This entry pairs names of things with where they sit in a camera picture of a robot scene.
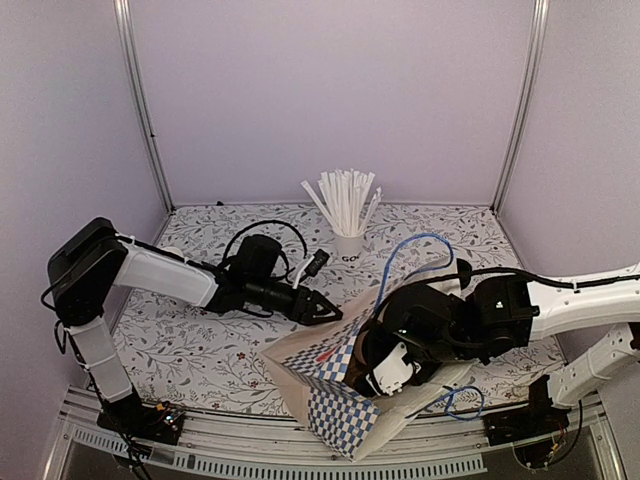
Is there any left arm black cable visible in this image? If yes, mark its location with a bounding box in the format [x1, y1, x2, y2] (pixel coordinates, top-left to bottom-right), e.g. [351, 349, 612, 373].
[219, 219, 309, 271]

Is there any aluminium frame post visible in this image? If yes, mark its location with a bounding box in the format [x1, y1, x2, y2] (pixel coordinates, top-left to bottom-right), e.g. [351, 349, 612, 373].
[491, 0, 550, 216]
[113, 0, 175, 214]

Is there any stack of white paper cups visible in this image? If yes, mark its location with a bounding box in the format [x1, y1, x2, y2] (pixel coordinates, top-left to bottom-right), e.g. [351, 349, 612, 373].
[162, 246, 185, 258]

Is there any checkered paper takeout bag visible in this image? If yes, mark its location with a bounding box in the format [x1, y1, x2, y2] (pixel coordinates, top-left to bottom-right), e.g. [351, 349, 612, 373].
[261, 253, 472, 461]

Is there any brown cardboard cup carrier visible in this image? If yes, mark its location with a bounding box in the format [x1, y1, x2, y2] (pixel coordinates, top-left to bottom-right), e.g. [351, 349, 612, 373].
[343, 332, 374, 398]

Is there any left aluminium frame post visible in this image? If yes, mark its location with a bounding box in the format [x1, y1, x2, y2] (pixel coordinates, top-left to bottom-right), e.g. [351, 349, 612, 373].
[113, 0, 175, 214]

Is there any front aluminium rail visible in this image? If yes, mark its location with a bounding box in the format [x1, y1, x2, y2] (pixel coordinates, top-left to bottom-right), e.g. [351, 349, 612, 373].
[43, 387, 637, 479]

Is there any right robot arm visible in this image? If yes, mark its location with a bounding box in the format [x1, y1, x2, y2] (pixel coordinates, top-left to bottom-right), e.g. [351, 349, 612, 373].
[355, 265, 639, 436]

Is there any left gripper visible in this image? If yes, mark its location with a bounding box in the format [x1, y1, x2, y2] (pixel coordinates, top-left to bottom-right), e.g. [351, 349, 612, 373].
[247, 277, 344, 328]

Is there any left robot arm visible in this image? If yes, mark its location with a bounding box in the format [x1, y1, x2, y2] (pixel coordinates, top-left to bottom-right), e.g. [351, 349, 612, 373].
[40, 217, 342, 434]

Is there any right aluminium frame post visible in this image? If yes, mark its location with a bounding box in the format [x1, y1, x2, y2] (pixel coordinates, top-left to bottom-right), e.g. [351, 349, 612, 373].
[491, 0, 550, 216]

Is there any stack of black lids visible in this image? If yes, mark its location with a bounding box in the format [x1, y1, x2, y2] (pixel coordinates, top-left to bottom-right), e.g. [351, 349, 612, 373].
[456, 258, 473, 290]

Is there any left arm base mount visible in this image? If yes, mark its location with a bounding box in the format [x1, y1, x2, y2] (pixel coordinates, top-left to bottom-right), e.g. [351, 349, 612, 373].
[97, 392, 186, 445]

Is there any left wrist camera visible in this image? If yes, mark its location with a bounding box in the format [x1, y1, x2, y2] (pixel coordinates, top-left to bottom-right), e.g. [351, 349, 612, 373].
[292, 249, 330, 289]

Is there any bundle of white wrapped straws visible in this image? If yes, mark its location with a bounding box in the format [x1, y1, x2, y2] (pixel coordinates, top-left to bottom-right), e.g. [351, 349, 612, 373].
[301, 169, 383, 238]

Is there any white cup holding straws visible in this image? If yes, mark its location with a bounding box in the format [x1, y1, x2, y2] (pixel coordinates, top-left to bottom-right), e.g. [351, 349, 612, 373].
[335, 234, 364, 265]

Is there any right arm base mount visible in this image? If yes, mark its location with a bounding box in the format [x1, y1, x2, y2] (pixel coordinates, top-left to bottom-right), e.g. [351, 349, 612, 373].
[482, 375, 569, 469]

